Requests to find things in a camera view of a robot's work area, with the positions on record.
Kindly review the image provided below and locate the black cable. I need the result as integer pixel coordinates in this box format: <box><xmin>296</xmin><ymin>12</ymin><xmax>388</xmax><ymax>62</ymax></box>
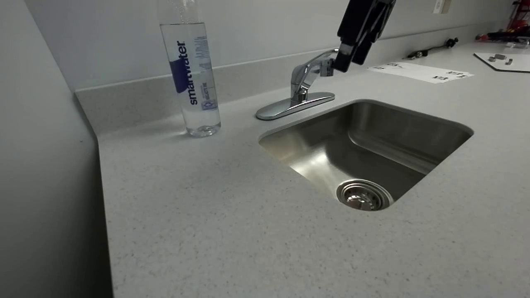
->
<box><xmin>404</xmin><ymin>37</ymin><xmax>459</xmax><ymax>60</ymax></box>

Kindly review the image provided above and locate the red object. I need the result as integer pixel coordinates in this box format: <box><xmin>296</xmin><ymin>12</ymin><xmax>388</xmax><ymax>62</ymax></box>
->
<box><xmin>507</xmin><ymin>0</ymin><xmax>530</xmax><ymax>32</ymax></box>

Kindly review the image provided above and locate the white board with dark edge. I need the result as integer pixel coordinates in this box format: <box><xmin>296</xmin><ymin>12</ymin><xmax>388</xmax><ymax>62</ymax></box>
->
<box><xmin>474</xmin><ymin>51</ymin><xmax>530</xmax><ymax>74</ymax></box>

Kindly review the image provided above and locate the stainless steel sink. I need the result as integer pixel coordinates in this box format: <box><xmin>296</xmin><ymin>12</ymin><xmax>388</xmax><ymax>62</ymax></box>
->
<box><xmin>258</xmin><ymin>99</ymin><xmax>474</xmax><ymax>212</ymax></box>

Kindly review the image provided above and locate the clear plastic water bottle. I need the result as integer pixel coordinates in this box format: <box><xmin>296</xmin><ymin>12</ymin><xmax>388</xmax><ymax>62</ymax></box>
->
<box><xmin>159</xmin><ymin>0</ymin><xmax>222</xmax><ymax>138</ymax></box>

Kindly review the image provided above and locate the red and black tool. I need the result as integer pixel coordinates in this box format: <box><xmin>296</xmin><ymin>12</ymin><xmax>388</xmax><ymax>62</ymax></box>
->
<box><xmin>475</xmin><ymin>31</ymin><xmax>530</xmax><ymax>44</ymax></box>

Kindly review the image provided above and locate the white printed paper sheet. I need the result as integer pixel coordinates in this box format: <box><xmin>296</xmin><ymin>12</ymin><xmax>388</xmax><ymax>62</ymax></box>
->
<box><xmin>368</xmin><ymin>61</ymin><xmax>474</xmax><ymax>84</ymax></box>

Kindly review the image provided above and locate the chrome tap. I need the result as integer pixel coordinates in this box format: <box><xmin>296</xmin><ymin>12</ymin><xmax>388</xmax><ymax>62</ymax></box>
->
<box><xmin>255</xmin><ymin>48</ymin><xmax>339</xmax><ymax>121</ymax></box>

